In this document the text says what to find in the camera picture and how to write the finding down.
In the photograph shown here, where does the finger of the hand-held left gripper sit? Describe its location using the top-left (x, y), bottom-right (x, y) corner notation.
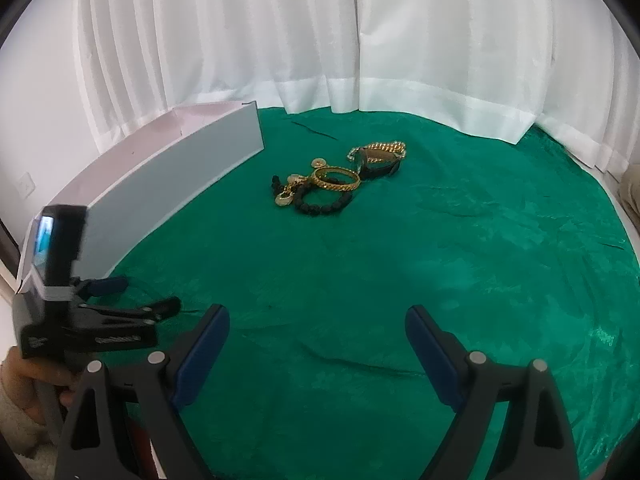
top-left (75, 276), bottom-right (129, 299)
top-left (82, 296), bottom-right (182, 323)

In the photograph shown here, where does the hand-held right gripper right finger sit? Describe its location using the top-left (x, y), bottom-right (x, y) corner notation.
top-left (405, 305), bottom-right (581, 480)

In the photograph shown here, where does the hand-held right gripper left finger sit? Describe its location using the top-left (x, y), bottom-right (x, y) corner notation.
top-left (54, 304), bottom-right (231, 480)

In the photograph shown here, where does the long white cardboard box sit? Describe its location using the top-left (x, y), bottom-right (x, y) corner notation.
top-left (15, 101), bottom-right (266, 295)

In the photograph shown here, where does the person's left forearm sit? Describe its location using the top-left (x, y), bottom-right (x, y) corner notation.
top-left (0, 385), bottom-right (61, 468)

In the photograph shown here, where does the person's left hand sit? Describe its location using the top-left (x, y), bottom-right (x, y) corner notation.
top-left (0, 347), bottom-right (79, 407)

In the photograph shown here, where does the green velvet cloth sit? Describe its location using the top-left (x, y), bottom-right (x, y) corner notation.
top-left (107, 105), bottom-right (640, 480)

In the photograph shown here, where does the gold bangle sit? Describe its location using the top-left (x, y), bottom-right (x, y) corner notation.
top-left (314, 167), bottom-right (361, 192)

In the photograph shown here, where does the white curtain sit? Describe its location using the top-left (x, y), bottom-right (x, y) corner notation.
top-left (72, 0), bottom-right (361, 133)
top-left (352, 0), bottom-right (640, 171)

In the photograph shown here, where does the black bead bracelet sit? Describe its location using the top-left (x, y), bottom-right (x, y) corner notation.
top-left (295, 185), bottom-right (357, 218)

